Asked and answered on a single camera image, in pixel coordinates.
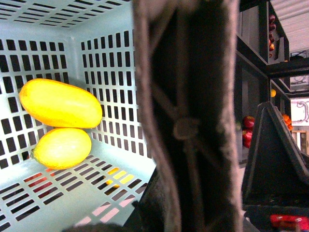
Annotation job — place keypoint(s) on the yellow lemon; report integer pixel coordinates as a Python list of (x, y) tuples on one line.
[(62, 148)]

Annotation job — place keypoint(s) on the brown basket handle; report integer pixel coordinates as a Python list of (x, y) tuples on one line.
[(185, 56)]

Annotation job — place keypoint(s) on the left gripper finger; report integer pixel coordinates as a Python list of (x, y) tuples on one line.
[(276, 175)]

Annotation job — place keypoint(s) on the light teal plastic basket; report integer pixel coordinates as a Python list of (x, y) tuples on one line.
[(89, 44)]

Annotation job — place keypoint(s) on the yellow mango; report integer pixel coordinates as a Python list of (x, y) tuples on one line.
[(57, 104)]

